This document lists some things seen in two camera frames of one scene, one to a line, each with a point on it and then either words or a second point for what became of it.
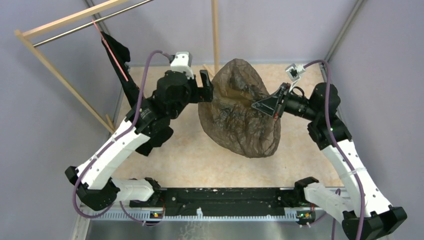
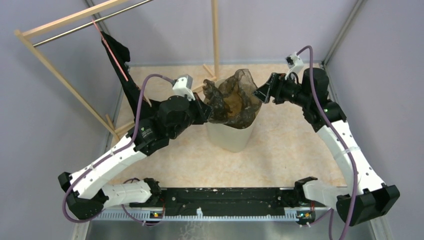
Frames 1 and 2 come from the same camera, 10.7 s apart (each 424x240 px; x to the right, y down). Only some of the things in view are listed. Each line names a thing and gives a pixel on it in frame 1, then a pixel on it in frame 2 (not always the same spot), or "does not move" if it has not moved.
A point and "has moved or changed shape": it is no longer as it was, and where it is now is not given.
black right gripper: x=273 y=104 -> x=274 y=86
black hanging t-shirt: x=123 y=54 does not move
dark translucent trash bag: x=230 y=121 has moved or changed shape
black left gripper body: x=198 y=94 -> x=197 y=115
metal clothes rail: x=90 y=23 does not move
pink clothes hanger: x=113 y=55 does not move
